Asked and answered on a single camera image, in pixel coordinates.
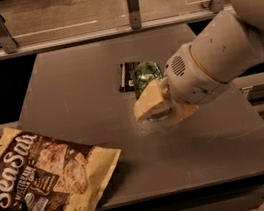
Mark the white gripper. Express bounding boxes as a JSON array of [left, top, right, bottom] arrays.
[[123, 35, 239, 134]]

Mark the green crushed soda can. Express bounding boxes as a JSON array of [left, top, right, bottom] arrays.
[[129, 57, 175, 125]]

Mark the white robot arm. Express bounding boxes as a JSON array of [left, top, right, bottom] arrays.
[[134, 0, 264, 126]]

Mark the brown sea salt chip bag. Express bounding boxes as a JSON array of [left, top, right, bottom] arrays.
[[0, 127, 121, 211]]

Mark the metal rail bar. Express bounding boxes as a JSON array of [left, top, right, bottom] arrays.
[[0, 3, 237, 62]]

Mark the middle metal bracket post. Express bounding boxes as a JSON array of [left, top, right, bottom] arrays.
[[127, 0, 142, 30]]

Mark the left metal bracket post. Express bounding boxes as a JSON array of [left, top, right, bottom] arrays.
[[0, 16, 18, 54]]

